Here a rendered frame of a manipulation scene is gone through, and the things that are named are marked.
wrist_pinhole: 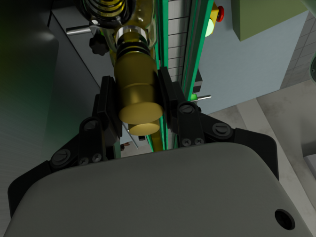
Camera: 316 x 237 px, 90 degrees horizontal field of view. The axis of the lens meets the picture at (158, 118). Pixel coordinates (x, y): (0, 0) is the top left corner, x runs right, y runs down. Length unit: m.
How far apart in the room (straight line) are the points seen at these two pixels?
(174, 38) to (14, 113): 0.36
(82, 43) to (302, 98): 3.15
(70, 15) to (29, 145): 0.28
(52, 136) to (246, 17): 0.56
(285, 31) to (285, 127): 2.35
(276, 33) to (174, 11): 0.50
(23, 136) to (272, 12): 0.63
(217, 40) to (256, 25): 0.14
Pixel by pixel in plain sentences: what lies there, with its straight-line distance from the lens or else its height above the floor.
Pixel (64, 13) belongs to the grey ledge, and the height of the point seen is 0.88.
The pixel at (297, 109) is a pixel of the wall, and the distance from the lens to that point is 3.21.
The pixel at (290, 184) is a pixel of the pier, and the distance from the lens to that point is 2.80.
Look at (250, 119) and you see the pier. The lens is 2.90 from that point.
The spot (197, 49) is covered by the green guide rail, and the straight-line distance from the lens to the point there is 0.38.
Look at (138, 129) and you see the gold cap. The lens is 0.17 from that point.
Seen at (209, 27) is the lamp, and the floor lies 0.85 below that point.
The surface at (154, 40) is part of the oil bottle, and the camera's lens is 0.18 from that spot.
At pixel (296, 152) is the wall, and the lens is 3.02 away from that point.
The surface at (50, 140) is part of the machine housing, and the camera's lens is 0.29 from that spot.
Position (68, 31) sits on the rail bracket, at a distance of 0.34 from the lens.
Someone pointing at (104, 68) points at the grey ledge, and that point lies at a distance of 0.50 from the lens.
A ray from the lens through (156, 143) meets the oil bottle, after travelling 1.04.
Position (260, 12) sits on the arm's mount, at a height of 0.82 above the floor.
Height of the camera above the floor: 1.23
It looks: 26 degrees down
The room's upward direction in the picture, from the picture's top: 170 degrees clockwise
